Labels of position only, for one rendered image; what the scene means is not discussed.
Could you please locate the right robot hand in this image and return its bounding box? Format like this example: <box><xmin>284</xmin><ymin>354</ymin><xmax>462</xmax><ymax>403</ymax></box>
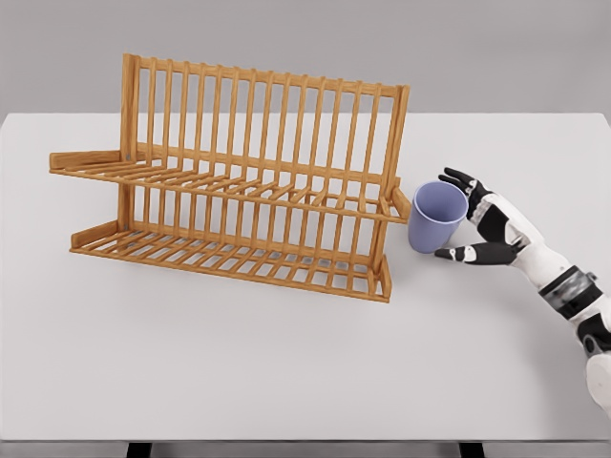
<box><xmin>433</xmin><ymin>166</ymin><xmax>545</xmax><ymax>272</ymax></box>

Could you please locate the lavender plastic cup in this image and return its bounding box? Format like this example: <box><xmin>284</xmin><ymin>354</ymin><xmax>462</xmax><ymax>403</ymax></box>
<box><xmin>408</xmin><ymin>180</ymin><xmax>470</xmax><ymax>256</ymax></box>

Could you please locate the two-tier wooden dish rack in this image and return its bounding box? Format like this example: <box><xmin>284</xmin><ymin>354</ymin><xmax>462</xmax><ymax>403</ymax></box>
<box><xmin>48</xmin><ymin>52</ymin><xmax>411</xmax><ymax>304</ymax></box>

